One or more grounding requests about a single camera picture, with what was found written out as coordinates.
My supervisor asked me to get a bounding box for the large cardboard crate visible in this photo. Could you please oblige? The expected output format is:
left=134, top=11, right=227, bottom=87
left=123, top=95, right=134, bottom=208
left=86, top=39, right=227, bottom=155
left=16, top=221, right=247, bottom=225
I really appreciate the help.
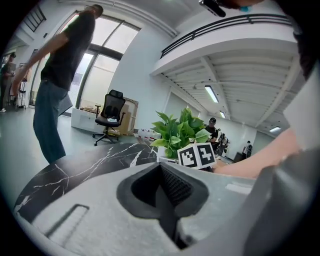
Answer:
left=117, top=97, right=140, bottom=136

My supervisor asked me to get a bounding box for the green potted plant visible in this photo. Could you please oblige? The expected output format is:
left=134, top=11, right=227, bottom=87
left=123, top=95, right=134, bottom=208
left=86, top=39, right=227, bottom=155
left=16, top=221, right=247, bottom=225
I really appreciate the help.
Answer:
left=149, top=107, right=213, bottom=164

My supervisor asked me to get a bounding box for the row of clear bottles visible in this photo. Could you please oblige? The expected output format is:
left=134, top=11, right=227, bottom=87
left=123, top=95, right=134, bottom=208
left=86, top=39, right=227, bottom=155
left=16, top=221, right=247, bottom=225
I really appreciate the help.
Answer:
left=136, top=128, right=163, bottom=140

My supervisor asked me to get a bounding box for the black office chair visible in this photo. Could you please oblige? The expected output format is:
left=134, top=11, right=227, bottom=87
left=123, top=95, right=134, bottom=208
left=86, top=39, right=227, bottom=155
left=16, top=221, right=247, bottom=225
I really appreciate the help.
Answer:
left=92, top=89, right=127, bottom=147

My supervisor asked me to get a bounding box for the person's black printed t-shirt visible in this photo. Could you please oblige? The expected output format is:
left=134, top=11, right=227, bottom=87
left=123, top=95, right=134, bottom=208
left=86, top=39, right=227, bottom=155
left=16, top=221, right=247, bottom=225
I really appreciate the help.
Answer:
left=273, top=0, right=320, bottom=81

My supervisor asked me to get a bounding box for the head-worn black camera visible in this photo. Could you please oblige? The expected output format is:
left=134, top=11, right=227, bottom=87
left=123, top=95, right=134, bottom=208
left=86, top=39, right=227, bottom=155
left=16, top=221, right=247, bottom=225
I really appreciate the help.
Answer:
left=198, top=0, right=227, bottom=18

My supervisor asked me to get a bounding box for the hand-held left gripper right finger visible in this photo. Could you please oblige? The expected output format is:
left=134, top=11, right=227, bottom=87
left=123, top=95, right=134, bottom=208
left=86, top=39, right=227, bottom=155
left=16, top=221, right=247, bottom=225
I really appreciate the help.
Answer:
left=159, top=161, right=256, bottom=256

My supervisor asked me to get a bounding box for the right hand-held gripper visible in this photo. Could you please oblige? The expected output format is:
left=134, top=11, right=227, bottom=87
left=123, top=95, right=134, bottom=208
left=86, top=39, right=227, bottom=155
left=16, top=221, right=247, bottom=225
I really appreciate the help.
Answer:
left=176, top=141, right=217, bottom=169

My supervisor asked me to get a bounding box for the black mezzanine railing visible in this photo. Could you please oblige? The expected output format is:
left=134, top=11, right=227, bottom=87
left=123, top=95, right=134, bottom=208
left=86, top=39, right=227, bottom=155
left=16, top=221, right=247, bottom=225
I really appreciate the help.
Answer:
left=159, top=13, right=293, bottom=60

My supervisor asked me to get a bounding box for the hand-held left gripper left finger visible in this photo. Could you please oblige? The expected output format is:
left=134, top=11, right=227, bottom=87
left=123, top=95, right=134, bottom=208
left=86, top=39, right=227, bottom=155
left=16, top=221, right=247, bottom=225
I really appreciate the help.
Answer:
left=31, top=161, right=181, bottom=256

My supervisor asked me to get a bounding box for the white low cabinet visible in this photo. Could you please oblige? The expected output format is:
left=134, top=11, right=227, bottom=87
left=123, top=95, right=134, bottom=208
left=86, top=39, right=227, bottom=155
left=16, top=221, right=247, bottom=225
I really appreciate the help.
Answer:
left=70, top=107, right=109, bottom=133

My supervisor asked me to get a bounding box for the person's right forearm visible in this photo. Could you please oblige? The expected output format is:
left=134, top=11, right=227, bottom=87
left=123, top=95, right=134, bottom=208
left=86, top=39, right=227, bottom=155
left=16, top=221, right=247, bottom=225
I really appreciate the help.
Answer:
left=213, top=127, right=302, bottom=179

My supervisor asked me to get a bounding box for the round black marble table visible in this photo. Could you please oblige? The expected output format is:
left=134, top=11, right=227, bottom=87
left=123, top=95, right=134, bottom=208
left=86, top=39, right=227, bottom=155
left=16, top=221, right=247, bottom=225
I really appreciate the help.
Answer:
left=13, top=142, right=160, bottom=224

